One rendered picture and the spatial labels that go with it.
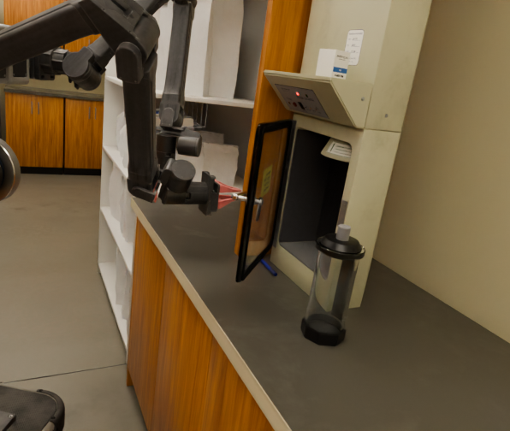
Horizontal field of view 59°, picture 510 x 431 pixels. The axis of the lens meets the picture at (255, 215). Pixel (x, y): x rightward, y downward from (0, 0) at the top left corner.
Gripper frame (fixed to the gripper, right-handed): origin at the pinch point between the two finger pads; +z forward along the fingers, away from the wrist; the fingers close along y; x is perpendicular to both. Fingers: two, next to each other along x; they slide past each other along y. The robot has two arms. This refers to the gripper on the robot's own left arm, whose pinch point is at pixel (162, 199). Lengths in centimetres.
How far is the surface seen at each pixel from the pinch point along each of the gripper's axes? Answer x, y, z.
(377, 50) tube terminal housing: -45, 32, -48
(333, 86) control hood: -46, 22, -39
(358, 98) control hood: -46, 29, -37
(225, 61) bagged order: 92, 53, -44
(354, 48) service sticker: -37, 32, -48
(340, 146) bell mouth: -35, 35, -25
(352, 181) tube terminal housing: -46, 32, -18
